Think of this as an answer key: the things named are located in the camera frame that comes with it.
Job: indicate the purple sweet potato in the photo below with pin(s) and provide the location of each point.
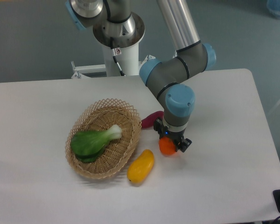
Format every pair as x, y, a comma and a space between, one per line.
149, 120

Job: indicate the blue plastic object on floor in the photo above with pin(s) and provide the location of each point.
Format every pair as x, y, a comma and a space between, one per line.
273, 7

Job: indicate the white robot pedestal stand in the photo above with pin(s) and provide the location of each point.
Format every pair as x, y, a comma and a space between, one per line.
117, 62

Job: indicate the green bok choy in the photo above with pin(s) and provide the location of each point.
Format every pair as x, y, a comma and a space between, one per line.
89, 145

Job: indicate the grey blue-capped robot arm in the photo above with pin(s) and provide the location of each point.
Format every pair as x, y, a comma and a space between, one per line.
119, 32

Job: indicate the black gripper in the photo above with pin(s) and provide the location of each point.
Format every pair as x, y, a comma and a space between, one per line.
182, 144

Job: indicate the orange mandarin fruit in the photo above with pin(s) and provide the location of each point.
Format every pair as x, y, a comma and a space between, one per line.
166, 146

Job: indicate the yellow mango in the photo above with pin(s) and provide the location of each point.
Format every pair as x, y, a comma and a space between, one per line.
141, 167

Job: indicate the woven wicker basket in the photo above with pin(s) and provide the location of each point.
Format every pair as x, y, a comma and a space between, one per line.
101, 116

